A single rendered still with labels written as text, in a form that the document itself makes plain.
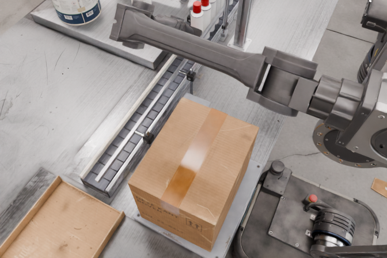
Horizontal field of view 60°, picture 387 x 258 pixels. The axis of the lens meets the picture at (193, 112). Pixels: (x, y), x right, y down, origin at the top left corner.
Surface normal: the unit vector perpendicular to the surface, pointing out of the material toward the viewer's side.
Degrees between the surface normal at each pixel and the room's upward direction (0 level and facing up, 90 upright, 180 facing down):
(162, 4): 0
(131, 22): 48
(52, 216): 0
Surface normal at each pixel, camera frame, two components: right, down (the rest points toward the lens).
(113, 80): 0.00, -0.57
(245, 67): -0.39, 0.14
